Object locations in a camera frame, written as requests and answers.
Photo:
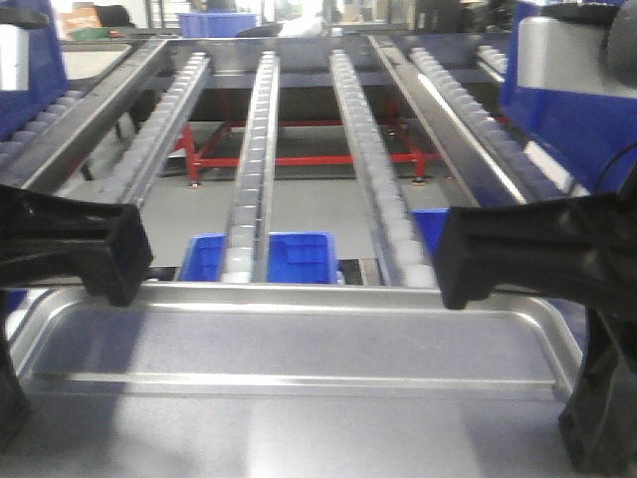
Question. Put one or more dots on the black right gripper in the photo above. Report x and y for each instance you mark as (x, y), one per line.
(582, 249)

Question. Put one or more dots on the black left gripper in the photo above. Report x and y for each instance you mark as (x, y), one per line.
(45, 237)

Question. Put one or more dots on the silver metal tray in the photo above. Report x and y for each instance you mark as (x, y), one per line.
(208, 380)

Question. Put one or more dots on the far right roller track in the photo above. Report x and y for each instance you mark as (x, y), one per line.
(503, 156)

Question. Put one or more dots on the right white roller track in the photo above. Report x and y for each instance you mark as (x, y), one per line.
(401, 254)

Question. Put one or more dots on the white roller track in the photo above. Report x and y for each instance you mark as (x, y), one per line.
(401, 254)
(133, 176)
(247, 245)

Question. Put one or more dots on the left white roller track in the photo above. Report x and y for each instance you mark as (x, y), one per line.
(133, 176)

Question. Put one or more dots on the blue bin below right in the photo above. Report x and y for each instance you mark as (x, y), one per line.
(431, 223)

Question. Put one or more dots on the blue bin below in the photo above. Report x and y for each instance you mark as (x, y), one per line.
(307, 257)
(431, 223)

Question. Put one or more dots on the middle white roller track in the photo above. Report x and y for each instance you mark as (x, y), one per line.
(247, 245)

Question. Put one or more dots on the blue bin below middle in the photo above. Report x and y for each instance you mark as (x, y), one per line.
(307, 257)

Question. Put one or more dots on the blue bin upper left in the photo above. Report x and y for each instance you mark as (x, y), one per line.
(32, 70)

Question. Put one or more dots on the blue crate in background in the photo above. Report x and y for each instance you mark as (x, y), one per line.
(215, 24)

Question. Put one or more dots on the right steel divider rail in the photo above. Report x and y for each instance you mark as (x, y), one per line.
(483, 181)

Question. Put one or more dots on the steel divider rail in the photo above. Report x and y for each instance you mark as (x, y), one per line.
(483, 181)
(47, 162)

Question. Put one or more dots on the red metal floor frame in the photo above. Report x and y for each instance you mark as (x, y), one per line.
(310, 131)

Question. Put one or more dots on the left steel divider rail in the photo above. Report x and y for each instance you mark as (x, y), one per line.
(47, 162)

